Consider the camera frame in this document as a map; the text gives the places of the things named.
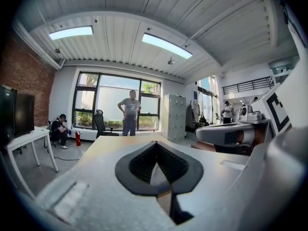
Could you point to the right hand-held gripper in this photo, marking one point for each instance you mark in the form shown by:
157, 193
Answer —
276, 109

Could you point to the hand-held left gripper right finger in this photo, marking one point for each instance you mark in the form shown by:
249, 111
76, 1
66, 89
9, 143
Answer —
211, 177

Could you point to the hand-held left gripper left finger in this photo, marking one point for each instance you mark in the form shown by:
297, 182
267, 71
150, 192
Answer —
101, 189

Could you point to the grey robe garment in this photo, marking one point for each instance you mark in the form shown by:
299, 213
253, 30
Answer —
160, 174

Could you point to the dark bags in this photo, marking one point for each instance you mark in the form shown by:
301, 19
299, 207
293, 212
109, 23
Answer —
201, 123

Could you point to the hanging clothes rack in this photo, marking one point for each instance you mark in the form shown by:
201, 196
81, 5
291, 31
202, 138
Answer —
193, 113

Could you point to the tall glass entrance doors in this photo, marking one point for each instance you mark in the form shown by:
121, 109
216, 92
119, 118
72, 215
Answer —
208, 100

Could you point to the grey metal locker cabinet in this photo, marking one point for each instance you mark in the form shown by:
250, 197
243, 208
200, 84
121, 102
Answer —
175, 117

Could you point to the red fire extinguisher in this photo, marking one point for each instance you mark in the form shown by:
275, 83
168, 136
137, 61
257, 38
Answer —
78, 138

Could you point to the black mezzanine railing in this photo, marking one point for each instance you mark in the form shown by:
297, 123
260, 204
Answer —
245, 85

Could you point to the black office chair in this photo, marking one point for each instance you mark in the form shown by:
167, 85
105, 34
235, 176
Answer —
101, 124

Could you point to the person's white t-shirt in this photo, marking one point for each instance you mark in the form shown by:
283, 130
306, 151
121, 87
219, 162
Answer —
297, 97

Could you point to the white table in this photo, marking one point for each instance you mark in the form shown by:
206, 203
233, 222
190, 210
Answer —
29, 137

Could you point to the black framed window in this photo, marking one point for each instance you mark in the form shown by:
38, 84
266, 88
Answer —
108, 100

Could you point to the black monitor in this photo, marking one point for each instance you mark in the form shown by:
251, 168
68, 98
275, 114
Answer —
7, 114
24, 114

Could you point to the ceiling light panel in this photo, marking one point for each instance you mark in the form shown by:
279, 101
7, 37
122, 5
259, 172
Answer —
166, 45
71, 32

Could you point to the blue wall sign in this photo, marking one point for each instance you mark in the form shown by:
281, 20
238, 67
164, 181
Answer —
195, 95

